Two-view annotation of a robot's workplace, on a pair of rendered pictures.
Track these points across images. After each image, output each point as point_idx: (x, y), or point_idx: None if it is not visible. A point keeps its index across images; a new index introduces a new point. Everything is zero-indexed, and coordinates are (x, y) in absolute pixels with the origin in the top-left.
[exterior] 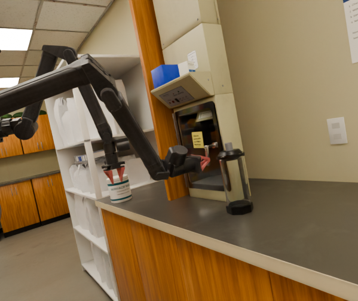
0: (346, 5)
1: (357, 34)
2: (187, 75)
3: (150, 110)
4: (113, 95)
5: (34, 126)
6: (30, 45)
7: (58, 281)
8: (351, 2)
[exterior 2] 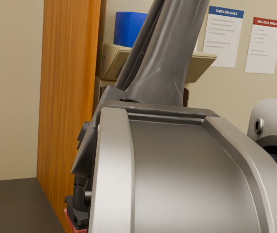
0: (209, 16)
1: (209, 44)
2: (212, 58)
3: (85, 78)
4: None
5: None
6: None
7: None
8: (212, 16)
